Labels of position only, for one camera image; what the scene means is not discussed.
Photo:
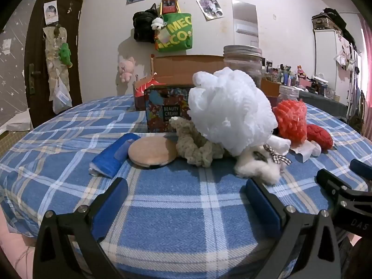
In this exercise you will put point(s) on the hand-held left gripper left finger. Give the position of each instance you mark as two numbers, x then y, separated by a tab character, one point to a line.
112	206

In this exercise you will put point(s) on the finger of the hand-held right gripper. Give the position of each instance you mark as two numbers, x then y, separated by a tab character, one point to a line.
360	168
345	203

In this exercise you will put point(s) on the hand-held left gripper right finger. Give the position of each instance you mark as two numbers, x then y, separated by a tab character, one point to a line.
266	209

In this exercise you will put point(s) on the white fluffy rabbit plush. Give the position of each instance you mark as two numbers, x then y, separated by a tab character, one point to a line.
252	171

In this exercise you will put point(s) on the blue towel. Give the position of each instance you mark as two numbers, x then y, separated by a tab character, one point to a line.
112	157

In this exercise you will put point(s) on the red crochet ball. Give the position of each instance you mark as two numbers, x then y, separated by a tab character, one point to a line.
319	136

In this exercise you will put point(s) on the white translucent packet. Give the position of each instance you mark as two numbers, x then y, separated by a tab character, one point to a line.
308	151

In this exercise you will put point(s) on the white fluffy bow plush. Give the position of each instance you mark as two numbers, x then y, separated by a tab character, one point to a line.
279	145

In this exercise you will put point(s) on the round beige powder puff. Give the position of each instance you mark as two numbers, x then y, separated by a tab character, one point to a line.
151	152

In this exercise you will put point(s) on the red knobby mesh sponge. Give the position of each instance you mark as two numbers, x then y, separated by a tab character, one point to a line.
290	122

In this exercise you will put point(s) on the cream crochet scrunchie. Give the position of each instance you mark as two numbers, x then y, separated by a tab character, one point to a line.
186	148

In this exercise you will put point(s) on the white mesh bath pouf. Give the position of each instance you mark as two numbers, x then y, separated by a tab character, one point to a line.
232	107

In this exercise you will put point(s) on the cardboard box with red lining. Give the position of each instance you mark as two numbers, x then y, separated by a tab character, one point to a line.
180	66

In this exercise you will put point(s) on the blue plaid bed sheet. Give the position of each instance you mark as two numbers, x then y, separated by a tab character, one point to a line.
180	209

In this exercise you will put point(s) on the dark cloth covered desk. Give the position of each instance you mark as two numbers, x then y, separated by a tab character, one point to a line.
322	98

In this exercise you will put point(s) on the pink curtain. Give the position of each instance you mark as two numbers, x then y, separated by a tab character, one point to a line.
366	78

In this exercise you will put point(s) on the small glass jar gold contents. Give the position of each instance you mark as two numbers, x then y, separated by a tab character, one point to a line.
287	91

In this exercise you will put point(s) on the pink cloth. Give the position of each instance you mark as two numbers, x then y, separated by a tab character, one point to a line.
14	250

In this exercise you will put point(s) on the floral tin box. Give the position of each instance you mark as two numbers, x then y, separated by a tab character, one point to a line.
162	107

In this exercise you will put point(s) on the white hanging garments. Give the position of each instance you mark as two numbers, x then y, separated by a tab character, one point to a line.
344	58

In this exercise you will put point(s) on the small pink plush figure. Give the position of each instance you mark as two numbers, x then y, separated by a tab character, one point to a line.
300	71

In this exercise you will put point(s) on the white wardrobe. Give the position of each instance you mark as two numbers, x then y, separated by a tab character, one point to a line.
325	58

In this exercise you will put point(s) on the white plastic bag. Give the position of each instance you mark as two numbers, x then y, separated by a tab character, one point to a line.
61	97

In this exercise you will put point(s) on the white paper sheet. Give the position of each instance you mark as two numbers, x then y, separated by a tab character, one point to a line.
17	122

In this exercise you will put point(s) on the pale pink plush toy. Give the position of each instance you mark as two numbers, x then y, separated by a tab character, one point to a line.
126	69

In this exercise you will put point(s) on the large dark glass jar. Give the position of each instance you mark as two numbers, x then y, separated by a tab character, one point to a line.
242	61

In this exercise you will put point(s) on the patterned suitcase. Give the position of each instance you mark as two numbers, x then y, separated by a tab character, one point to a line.
322	22

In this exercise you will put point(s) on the pile of black clothes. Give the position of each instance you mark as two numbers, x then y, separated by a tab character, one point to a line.
338	17

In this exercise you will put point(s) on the beige hanging door organizer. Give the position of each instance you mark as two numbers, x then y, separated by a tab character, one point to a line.
53	61

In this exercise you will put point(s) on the green plush toy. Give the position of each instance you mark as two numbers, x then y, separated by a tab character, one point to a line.
65	53

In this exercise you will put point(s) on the dark brown door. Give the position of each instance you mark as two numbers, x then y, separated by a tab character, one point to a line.
75	35

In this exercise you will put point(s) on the black bag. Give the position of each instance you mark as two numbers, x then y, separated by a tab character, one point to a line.
144	23

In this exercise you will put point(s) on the green tote bag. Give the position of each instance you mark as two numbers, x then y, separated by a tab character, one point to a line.
177	32

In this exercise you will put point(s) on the round photo sheet on door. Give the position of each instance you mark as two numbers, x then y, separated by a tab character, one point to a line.
51	11

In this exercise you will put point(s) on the red framed picture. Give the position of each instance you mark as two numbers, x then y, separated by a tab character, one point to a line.
168	5

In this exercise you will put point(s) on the wall mirror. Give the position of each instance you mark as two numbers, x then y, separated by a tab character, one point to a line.
245	14

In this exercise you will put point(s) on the photo collage wall poster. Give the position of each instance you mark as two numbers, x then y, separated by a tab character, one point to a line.
210	8

